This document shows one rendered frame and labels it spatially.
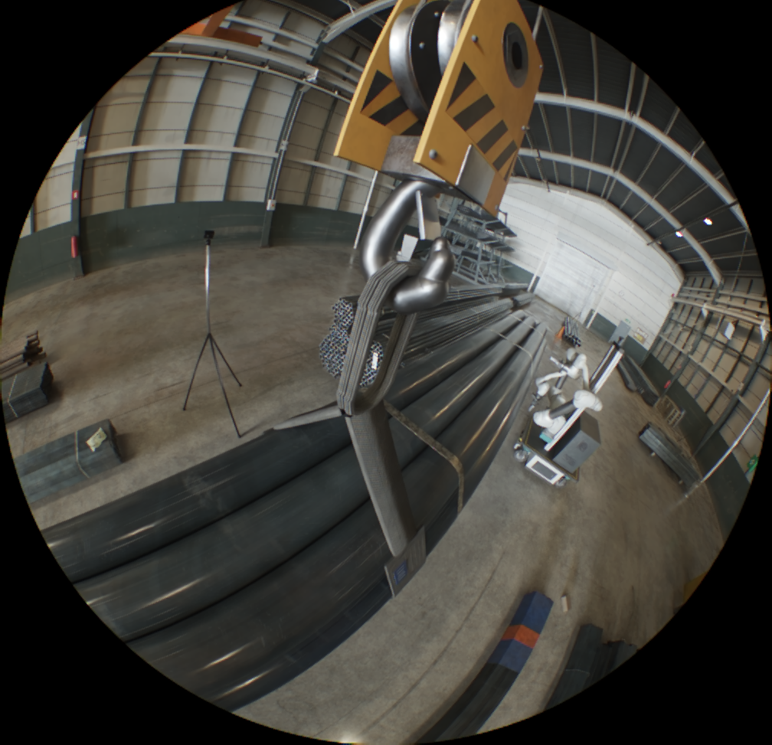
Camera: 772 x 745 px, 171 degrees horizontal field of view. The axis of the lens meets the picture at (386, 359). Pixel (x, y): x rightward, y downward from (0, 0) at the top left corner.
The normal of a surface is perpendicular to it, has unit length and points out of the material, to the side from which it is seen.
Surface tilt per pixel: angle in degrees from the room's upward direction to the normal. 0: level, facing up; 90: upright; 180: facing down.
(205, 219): 90
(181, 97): 90
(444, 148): 90
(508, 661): 0
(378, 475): 52
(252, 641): 19
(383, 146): 90
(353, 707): 0
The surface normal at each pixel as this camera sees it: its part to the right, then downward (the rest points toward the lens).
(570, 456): -0.59, 0.29
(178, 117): 0.73, 0.53
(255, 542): 0.50, -0.59
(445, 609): 0.28, -0.80
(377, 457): 0.74, -0.07
